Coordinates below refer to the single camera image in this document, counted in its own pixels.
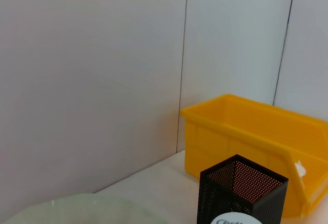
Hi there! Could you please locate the white paper ball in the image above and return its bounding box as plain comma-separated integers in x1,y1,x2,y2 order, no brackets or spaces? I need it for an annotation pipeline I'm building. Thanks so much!
294,160,308,177

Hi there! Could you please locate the black mesh pen holder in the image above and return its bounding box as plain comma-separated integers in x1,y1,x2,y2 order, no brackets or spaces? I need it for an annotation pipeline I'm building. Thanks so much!
196,154,290,224

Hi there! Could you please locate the clear green-label water bottle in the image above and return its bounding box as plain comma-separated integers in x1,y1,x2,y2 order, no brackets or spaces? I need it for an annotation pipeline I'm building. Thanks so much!
210,212,263,224

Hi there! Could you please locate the pale green glass fruit plate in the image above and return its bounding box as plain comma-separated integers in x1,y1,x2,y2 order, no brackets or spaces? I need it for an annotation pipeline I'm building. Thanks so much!
0,193,170,224

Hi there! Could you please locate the yellow plastic bin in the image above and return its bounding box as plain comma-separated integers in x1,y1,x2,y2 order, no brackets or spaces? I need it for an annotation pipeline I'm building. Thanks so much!
180,93,328,219

